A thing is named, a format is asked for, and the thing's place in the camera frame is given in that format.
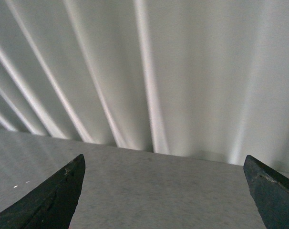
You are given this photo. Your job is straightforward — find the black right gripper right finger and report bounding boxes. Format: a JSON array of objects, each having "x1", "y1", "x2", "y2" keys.
[{"x1": 243, "y1": 155, "x2": 289, "y2": 229}]

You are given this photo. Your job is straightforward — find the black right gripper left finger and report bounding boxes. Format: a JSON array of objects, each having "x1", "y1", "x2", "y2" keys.
[{"x1": 0, "y1": 154, "x2": 85, "y2": 229}]

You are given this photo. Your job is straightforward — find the white pleated curtain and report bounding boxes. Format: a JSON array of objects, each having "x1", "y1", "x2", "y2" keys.
[{"x1": 0, "y1": 0, "x2": 289, "y2": 172}]

